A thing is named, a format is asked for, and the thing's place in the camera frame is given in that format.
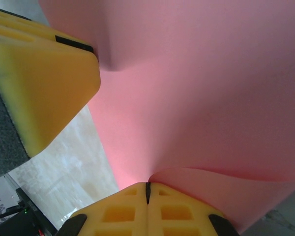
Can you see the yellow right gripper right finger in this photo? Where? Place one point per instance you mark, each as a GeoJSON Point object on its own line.
{"type": "Point", "coordinates": [177, 216]}

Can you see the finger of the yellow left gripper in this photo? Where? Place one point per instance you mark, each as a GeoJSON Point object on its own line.
{"type": "Point", "coordinates": [51, 93]}
{"type": "Point", "coordinates": [14, 20]}

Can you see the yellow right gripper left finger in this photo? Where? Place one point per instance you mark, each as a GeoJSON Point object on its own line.
{"type": "Point", "coordinates": [118, 216]}

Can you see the circuit board with green light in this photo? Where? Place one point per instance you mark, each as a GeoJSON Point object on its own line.
{"type": "Point", "coordinates": [29, 211]}

